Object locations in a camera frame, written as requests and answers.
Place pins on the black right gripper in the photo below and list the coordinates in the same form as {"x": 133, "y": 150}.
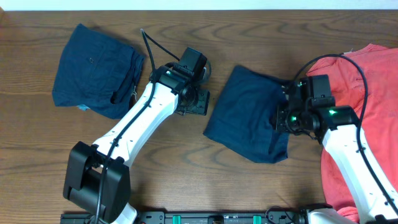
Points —
{"x": 280, "y": 114}

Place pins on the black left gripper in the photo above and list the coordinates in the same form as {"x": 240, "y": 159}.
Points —
{"x": 199, "y": 102}

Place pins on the navy blue shorts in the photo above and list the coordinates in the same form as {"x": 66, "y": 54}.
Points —
{"x": 241, "y": 119}

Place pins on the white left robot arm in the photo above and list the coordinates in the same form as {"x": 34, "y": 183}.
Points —
{"x": 97, "y": 177}

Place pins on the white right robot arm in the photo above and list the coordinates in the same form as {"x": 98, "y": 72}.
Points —
{"x": 338, "y": 130}

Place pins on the red t-shirt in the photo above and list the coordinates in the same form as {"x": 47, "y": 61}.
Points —
{"x": 368, "y": 81}

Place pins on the folded navy shorts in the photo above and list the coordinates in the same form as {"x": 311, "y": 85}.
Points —
{"x": 97, "y": 72}

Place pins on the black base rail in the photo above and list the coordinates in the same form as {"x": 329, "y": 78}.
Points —
{"x": 273, "y": 215}

